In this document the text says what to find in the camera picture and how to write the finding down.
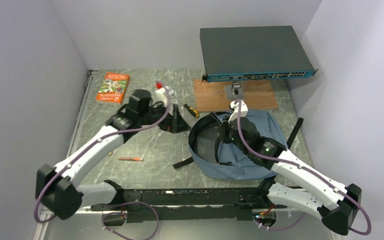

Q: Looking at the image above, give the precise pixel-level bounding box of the yellow black screwdriver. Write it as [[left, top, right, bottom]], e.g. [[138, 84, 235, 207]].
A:
[[173, 95, 200, 118]]

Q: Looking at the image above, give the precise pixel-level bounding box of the grey network switch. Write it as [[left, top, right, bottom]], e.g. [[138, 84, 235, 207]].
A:
[[200, 25, 318, 83]]

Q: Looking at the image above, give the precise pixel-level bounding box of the aluminium side rail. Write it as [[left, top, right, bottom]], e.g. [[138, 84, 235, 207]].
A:
[[32, 70, 99, 240]]

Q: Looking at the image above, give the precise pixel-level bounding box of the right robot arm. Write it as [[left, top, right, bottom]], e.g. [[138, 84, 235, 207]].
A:
[[218, 117, 364, 236]]

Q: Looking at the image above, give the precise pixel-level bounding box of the metal stand mount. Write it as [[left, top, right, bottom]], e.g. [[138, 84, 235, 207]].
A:
[[224, 81, 245, 101]]

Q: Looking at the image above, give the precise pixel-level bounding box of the blue student backpack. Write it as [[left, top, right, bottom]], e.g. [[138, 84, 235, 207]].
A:
[[173, 109, 304, 181]]

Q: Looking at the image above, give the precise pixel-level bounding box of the orange green treehouse book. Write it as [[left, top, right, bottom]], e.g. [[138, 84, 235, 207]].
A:
[[95, 72, 130, 105]]

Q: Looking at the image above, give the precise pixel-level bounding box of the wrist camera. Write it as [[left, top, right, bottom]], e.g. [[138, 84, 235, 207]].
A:
[[228, 99, 249, 124], [153, 82, 175, 106]]

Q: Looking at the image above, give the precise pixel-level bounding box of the wooden board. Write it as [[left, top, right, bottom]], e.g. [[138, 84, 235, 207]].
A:
[[193, 79, 278, 113]]

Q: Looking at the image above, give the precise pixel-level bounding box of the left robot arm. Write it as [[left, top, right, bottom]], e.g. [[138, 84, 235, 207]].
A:
[[34, 86, 191, 222]]

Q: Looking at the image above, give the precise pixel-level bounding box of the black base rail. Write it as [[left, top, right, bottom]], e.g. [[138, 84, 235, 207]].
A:
[[91, 187, 273, 223]]

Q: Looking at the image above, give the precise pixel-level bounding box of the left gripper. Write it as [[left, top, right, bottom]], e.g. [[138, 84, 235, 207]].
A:
[[138, 100, 191, 133]]

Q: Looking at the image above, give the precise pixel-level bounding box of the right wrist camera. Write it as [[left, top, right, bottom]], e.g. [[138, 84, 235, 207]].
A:
[[228, 99, 249, 124]]

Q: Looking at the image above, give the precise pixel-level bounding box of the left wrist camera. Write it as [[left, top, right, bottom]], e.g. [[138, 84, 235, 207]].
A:
[[153, 82, 175, 106]]

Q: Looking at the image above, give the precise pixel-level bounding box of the orange pen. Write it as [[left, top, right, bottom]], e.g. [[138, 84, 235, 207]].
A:
[[117, 157, 144, 162]]

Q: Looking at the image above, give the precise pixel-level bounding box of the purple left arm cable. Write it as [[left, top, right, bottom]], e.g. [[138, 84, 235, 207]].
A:
[[33, 81, 173, 240]]

